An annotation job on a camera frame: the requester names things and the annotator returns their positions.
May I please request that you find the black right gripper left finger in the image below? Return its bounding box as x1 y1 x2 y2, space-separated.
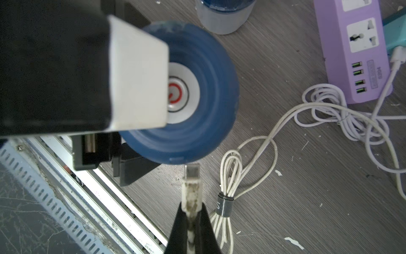
164 204 189 254

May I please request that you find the purple power strip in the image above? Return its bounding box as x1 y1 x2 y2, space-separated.
314 0 391 104

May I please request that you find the white USB cable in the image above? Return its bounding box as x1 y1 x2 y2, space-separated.
180 102 406 254

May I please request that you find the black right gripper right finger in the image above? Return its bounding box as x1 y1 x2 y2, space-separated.
195 203 222 254

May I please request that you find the teal charger adapter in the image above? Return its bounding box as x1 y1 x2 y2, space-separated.
383 7 406 56

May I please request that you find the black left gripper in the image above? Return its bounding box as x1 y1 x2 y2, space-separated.
71 132 159 187

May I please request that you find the blue cordless grinder front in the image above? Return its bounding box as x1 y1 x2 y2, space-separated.
121 21 240 165

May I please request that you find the lilac USB charging cable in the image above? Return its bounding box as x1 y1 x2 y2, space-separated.
293 47 406 174

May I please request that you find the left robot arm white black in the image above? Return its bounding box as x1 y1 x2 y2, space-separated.
1 1 169 186

